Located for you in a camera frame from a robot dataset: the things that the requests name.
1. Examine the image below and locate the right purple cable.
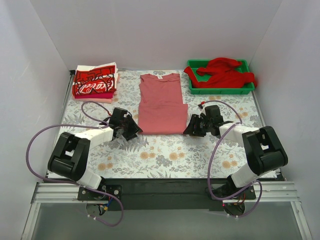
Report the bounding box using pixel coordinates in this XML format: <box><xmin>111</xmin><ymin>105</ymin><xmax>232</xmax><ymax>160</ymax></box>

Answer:
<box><xmin>198</xmin><ymin>99</ymin><xmax>263</xmax><ymax>219</ymax></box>

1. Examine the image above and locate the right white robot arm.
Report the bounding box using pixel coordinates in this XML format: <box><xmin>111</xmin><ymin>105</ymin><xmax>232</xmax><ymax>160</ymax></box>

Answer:
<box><xmin>183</xmin><ymin>104</ymin><xmax>288</xmax><ymax>199</ymax></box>

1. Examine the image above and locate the folded red printed shirt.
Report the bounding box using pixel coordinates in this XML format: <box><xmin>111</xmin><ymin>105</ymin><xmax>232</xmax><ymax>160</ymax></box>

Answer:
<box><xmin>72</xmin><ymin>66</ymin><xmax>117</xmax><ymax>97</ymax></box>

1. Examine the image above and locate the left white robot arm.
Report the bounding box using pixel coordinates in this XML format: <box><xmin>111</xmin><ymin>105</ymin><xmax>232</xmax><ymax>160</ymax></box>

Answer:
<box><xmin>47</xmin><ymin>107</ymin><xmax>142</xmax><ymax>200</ymax></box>

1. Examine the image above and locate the folded magenta shirt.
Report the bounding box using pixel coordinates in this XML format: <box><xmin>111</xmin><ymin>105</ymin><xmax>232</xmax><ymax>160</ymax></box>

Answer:
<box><xmin>74</xmin><ymin>92</ymin><xmax>114</xmax><ymax>99</ymax></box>

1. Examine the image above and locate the floral patterned table mat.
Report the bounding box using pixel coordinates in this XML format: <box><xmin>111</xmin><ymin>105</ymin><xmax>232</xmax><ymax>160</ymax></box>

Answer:
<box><xmin>60</xmin><ymin>70</ymin><xmax>263</xmax><ymax>178</ymax></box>

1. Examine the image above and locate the folded white shirt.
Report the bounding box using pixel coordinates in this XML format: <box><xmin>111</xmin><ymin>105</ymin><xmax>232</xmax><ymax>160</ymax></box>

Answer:
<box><xmin>76</xmin><ymin>62</ymin><xmax>120</xmax><ymax>82</ymax></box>

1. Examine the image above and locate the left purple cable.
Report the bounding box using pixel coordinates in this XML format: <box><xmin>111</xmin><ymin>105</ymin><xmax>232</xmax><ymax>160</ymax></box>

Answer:
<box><xmin>26</xmin><ymin>101</ymin><xmax>125</xmax><ymax>228</ymax></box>

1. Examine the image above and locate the pink t shirt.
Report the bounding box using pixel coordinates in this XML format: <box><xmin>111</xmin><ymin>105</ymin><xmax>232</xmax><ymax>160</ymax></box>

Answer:
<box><xmin>138</xmin><ymin>73</ymin><xmax>188</xmax><ymax>135</ymax></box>

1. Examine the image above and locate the green plastic bin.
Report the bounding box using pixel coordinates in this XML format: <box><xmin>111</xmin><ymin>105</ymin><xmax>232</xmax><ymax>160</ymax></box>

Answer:
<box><xmin>187</xmin><ymin>59</ymin><xmax>256</xmax><ymax>95</ymax></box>

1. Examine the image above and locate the purple cable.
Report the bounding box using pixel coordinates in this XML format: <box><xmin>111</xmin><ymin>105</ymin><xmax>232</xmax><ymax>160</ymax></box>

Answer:
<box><xmin>26</xmin><ymin>101</ymin><xmax>125</xmax><ymax>228</ymax></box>
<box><xmin>198</xmin><ymin>99</ymin><xmax>263</xmax><ymax>219</ymax></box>

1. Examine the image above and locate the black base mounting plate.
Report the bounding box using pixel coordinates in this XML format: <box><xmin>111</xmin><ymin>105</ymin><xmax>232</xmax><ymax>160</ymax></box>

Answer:
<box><xmin>77</xmin><ymin>178</ymin><xmax>238</xmax><ymax>211</ymax></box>

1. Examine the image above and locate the red t shirt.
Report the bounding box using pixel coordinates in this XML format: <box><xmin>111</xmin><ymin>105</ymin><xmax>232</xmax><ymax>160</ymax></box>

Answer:
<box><xmin>184</xmin><ymin>57</ymin><xmax>257</xmax><ymax>89</ymax></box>

